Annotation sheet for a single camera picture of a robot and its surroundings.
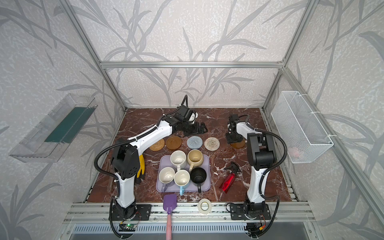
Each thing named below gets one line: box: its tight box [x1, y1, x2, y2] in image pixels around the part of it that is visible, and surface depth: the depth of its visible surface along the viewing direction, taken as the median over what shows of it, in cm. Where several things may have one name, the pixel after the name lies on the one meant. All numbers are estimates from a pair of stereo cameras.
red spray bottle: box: [219, 162, 242, 194], surface depth 84 cm
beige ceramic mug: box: [187, 149, 204, 172], surface depth 86 cm
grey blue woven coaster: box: [186, 135, 203, 150], surface depth 101 cm
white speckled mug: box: [170, 150, 187, 171], surface depth 87 cm
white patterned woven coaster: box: [204, 137, 220, 151], surface depth 101 cm
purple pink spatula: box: [163, 194, 177, 240], surface depth 75 cm
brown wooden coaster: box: [166, 136, 182, 150], surface depth 101 cm
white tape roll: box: [197, 198, 212, 215], surface depth 77 cm
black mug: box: [190, 167, 207, 193], surface depth 80 cm
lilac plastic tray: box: [156, 154, 211, 193], surface depth 85 cm
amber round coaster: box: [230, 139, 246, 149], surface depth 100 cm
